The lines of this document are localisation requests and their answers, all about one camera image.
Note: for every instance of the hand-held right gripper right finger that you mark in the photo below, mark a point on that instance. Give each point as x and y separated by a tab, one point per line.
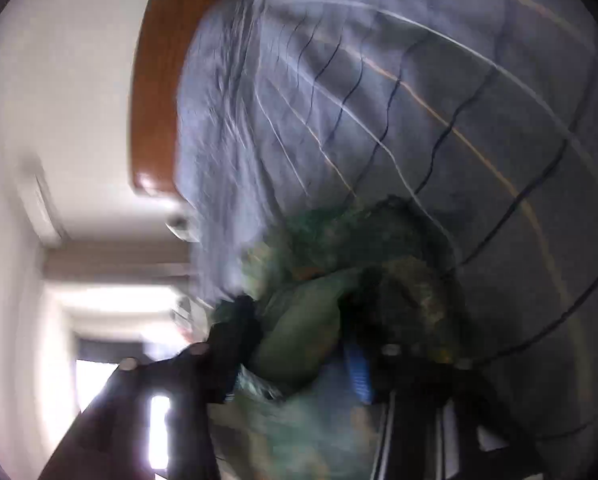
359	372

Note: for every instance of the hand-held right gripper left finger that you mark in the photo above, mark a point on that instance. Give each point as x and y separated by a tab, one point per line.
179	385

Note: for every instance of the green printed satin jacket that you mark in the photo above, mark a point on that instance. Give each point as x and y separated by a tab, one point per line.
304	320

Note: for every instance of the beige curtain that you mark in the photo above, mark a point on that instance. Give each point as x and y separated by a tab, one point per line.
119	264

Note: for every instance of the small white fan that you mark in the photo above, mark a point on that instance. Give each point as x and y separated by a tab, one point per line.
181	227

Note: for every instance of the white air conditioner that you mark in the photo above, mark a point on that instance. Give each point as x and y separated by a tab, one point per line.
41	205

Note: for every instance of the blue checked duvet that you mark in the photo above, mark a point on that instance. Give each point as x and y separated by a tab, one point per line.
379	85

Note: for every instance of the wooden bed headboard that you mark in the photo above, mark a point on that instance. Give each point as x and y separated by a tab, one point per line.
159	85

